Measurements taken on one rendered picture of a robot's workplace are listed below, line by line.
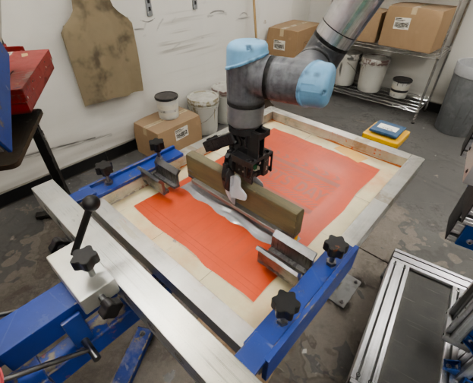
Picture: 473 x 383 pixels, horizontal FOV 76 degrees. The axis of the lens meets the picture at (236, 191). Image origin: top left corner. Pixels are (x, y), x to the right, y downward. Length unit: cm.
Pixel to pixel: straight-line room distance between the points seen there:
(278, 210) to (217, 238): 16
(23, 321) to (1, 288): 162
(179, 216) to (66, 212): 25
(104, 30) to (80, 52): 24
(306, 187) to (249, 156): 29
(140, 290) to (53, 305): 13
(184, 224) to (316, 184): 39
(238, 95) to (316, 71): 14
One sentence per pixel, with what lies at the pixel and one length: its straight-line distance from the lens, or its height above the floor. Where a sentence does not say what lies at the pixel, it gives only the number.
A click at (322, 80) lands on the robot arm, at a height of 132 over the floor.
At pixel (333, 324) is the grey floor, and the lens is 174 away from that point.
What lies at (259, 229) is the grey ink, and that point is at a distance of 72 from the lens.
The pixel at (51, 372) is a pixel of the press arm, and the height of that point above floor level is 92.
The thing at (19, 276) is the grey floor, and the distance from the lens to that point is 221.
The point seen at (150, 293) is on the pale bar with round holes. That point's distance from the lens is 54.
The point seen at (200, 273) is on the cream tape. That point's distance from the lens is 65.
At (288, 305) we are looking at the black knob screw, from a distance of 49.
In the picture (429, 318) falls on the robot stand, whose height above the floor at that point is 21.
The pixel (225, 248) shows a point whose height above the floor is 95.
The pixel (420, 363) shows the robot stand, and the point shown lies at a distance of 155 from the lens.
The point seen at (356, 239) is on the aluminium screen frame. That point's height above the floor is 99.
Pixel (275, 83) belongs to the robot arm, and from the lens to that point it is 54.
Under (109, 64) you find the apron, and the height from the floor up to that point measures 80.
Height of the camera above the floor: 148
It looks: 39 degrees down
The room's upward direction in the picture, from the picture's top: straight up
